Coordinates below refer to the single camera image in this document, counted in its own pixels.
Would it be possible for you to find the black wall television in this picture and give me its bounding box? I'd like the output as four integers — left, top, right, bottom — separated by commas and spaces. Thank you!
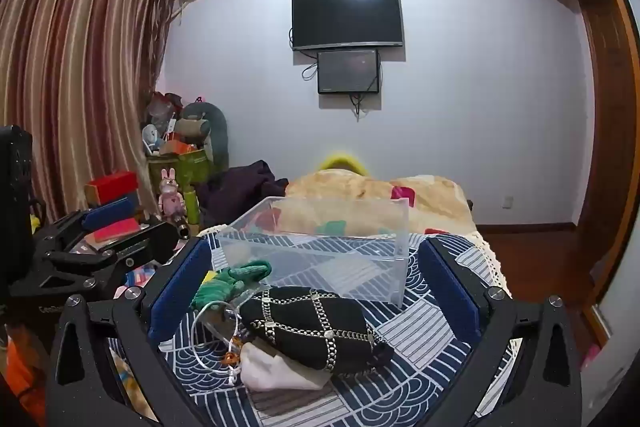
291, 0, 405, 52

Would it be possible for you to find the brown wooden wardrobe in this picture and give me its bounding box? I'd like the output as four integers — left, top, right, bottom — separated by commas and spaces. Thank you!
502, 0, 640, 313

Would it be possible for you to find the white cord bracelet amber bead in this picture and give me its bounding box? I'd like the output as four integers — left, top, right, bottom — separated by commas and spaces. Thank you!
190, 301, 247, 386

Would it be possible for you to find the pink rabbit figure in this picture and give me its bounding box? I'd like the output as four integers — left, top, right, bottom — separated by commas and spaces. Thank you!
158, 167, 189, 222

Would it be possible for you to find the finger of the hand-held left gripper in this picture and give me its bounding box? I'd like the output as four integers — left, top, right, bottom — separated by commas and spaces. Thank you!
7, 247, 168, 308
32, 212, 181, 260

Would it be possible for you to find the red box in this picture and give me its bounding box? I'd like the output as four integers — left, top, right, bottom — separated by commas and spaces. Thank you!
84, 170, 140, 204

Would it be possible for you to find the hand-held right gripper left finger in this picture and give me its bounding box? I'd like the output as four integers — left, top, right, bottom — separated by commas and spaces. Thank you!
45, 234, 216, 427

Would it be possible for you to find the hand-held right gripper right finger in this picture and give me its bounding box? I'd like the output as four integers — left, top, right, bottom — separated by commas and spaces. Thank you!
417, 234, 585, 427

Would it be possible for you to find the white crochet bedspread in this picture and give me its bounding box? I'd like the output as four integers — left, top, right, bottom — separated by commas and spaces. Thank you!
470, 229, 524, 358

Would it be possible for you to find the blue box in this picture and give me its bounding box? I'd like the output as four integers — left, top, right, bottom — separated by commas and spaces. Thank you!
81, 196, 139, 231

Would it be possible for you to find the striped brown curtain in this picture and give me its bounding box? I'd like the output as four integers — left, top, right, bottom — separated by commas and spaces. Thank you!
0, 0, 179, 228

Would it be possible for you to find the beige printed blanket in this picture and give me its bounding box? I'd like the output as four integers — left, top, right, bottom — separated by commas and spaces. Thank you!
284, 168, 477, 239

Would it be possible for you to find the white cloth pouch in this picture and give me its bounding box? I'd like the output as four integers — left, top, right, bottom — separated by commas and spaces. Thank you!
240, 341, 335, 392

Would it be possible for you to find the dark purple cloth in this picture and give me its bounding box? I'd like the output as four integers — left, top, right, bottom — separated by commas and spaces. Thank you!
196, 160, 290, 229

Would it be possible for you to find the yellow plastic object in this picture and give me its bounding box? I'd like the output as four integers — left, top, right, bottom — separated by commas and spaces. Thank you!
319, 151, 369, 174

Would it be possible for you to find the orange cloth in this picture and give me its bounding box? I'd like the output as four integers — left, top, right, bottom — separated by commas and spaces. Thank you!
0, 322, 51, 425

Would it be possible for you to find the green cardboard box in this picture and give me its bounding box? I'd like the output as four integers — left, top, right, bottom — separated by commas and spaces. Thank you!
147, 149, 217, 188

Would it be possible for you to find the pink flat box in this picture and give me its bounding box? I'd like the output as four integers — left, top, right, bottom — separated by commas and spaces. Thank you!
91, 217, 142, 244

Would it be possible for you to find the clear plastic storage box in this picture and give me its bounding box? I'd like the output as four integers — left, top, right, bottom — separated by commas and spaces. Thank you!
215, 196, 412, 308

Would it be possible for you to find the green bottle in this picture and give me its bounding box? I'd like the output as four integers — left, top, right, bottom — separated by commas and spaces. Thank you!
182, 187, 201, 229

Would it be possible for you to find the small white fan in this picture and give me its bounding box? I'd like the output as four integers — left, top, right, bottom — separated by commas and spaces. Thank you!
142, 126, 162, 154

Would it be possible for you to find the black bag with chain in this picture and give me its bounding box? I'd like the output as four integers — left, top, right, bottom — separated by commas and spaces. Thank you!
239, 286, 394, 376

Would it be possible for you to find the small black wall monitor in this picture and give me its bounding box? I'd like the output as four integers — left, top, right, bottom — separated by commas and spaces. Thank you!
317, 49, 381, 96

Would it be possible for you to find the green crocodile toy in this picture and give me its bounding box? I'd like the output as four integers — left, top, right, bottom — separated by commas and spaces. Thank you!
191, 260, 273, 309

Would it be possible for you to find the grey plush toy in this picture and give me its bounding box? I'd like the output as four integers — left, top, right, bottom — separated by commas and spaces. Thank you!
179, 101, 230, 174

